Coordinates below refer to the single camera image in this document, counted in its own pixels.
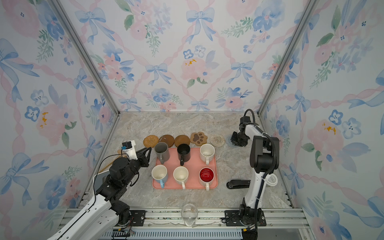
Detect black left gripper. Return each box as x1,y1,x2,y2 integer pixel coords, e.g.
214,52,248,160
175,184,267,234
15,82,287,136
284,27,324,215
122,146,151,187

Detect grey-blue woven round coaster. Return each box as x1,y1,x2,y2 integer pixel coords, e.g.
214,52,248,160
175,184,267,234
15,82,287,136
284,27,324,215
226,135,236,148

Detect woven rattan round coaster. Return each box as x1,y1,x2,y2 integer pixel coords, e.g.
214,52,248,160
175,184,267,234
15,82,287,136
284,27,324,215
143,135,159,148

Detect multicolour stitched round coaster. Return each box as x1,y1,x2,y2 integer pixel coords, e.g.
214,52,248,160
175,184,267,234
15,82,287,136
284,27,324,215
210,134,226,148

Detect brown wooden coaster white streak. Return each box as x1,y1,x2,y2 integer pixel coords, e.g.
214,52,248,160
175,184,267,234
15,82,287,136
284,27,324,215
159,135,175,148

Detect plain brown wooden coaster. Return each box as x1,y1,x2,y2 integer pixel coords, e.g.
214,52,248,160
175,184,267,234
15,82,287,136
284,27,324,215
174,135,190,147

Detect cork paw print coaster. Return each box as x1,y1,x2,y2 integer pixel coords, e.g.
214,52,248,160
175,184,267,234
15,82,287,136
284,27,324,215
190,132,208,147

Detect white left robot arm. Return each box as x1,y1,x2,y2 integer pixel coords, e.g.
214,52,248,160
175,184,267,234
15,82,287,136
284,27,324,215
50,147,152,240

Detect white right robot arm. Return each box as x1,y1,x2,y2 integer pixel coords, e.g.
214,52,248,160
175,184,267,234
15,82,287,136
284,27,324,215
231,115,280,227

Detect paper cup white lid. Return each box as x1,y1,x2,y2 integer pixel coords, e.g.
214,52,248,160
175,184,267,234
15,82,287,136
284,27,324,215
267,174,278,187

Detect grey ceramic mug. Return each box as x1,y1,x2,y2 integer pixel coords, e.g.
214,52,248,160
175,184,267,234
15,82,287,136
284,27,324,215
155,142,170,165

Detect wooden mallet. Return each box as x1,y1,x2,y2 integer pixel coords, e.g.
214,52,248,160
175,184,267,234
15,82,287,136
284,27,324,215
98,150,127,174

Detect white speckled mug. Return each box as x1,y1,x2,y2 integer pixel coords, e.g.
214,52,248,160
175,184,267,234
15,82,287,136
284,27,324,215
200,144,216,166

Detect black ceramic mug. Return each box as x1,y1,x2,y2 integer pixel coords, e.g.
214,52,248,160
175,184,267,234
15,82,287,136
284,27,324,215
177,144,191,166

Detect cream ceramic mug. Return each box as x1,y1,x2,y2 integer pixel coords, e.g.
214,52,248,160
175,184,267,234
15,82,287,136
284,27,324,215
173,166,189,190

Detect black stapler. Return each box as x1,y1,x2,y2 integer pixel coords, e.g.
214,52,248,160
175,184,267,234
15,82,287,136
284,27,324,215
227,180,251,189

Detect white mug red interior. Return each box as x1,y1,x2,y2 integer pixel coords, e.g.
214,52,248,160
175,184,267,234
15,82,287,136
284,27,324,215
199,168,215,191

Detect pink rectangular tray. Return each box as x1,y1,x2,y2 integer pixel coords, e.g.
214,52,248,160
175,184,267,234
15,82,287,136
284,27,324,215
152,148,219,190

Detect clear glass dome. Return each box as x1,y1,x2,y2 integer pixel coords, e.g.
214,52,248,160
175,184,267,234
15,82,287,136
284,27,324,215
181,204,199,227

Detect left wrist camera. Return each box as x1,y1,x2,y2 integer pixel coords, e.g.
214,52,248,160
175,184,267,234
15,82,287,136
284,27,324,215
122,140,138,160

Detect cream mug blue handle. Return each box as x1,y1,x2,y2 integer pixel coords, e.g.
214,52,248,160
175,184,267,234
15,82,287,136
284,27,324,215
151,165,168,189

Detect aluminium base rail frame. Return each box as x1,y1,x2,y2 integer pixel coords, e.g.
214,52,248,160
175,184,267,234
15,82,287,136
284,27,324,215
56,206,316,240

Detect aluminium right corner post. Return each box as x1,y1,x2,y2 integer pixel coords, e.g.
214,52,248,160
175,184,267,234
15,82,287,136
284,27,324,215
257,0,318,117

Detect aluminium corner post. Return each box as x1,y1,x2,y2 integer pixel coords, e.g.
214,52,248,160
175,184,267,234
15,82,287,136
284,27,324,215
47,0,121,116
257,0,318,117

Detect aluminium left corner post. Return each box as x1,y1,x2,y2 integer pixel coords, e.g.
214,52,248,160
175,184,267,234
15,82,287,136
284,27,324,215
47,0,121,116

